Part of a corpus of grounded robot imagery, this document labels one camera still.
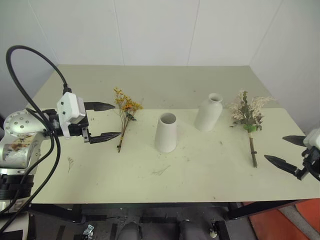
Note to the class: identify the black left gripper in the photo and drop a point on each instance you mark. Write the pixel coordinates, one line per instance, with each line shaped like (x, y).
(76, 130)

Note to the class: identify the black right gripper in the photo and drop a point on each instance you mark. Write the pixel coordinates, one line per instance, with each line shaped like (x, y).
(311, 162)

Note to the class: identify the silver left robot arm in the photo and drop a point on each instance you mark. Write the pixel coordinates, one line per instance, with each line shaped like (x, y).
(18, 130)

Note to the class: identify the white conical vase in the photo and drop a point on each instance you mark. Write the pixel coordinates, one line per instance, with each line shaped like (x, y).
(166, 137)

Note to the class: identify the white bottle-shaped vase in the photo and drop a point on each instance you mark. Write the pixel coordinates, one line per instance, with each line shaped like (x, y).
(207, 115)

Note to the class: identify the yellow dried flower bouquet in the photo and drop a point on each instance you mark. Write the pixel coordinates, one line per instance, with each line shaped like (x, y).
(127, 105)

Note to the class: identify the white green dried flower bouquet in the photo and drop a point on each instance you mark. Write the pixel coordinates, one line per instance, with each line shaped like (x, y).
(246, 112)

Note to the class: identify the silver metal caster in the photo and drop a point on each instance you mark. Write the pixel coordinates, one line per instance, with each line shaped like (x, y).
(88, 230)

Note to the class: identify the white round caster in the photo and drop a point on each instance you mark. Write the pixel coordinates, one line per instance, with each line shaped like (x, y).
(213, 233)

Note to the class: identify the dark rounded shape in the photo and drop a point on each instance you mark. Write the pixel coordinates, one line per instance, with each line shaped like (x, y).
(130, 231)

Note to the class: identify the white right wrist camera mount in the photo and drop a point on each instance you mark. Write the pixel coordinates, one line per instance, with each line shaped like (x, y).
(312, 138)

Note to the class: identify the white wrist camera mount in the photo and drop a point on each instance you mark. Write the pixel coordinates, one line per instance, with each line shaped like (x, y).
(70, 107)
(312, 138)

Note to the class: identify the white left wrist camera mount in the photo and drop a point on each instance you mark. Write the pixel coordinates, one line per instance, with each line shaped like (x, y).
(70, 107)

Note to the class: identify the black metal table frame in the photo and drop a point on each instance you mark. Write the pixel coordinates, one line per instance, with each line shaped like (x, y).
(150, 206)

